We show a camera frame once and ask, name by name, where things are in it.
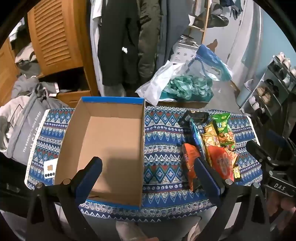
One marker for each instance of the green snack bag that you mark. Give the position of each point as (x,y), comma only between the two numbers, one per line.
(223,129)

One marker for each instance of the grey folded clothes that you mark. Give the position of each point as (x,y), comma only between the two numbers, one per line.
(25,58)

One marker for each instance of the white card with dots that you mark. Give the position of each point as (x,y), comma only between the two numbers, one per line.
(50,169)

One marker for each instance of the white garment pile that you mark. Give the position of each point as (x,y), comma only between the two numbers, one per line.
(9,115)

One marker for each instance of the hanging olive jacket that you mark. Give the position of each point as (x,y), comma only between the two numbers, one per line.
(149,41)

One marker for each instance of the person's right hand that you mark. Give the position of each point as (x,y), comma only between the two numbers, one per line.
(281,206)

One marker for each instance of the wooden shelf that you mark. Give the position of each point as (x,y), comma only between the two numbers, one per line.
(203,25)

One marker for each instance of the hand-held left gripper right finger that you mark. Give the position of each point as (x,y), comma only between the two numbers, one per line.
(207,177)

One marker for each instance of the grey tote bag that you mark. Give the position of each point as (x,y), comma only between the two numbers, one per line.
(30,129)

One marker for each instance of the orange snack box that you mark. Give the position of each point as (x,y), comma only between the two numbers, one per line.
(189,160)

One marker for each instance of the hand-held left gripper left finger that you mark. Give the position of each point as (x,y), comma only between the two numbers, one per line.
(91,176)

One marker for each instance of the brown shoes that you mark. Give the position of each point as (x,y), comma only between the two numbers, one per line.
(264,94)

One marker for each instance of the hanging grey-blue garment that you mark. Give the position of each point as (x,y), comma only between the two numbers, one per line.
(170,30)

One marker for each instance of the black shoes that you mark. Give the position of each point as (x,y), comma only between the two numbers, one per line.
(272,83)

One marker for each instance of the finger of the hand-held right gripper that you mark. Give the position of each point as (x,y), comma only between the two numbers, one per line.
(276,138)
(259,151)

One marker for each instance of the louvred wooden door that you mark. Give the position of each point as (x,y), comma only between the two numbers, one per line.
(55,34)

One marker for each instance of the white plastic bag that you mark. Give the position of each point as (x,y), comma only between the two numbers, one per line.
(159,81)

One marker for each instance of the hanging white garment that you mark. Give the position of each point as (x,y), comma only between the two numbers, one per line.
(96,46)

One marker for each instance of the yellow snack bag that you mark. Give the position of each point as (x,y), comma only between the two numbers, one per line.
(210,138)

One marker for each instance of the red-orange snack bag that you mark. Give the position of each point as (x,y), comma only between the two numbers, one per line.
(220,163)

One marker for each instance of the white shoes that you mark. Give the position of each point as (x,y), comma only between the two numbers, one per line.
(254,103)

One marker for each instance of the blue plastic bag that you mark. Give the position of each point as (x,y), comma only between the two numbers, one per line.
(212,62)

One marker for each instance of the blue-edged cardboard box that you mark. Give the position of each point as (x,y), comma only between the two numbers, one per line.
(111,139)

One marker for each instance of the grey shoe rack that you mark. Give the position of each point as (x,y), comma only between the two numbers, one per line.
(270,92)

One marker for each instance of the white printed box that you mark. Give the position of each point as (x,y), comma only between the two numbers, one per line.
(185,49)

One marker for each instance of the blue patterned tablecloth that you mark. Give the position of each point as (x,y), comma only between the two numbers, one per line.
(161,143)

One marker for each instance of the wooden wardrobe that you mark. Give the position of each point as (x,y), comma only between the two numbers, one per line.
(90,58)

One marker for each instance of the hanging black coat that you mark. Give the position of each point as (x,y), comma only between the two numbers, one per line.
(118,46)

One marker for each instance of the blue snack packet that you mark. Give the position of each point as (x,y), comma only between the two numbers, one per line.
(197,138)

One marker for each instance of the teal plastic bag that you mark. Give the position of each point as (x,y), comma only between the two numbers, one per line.
(187,88)

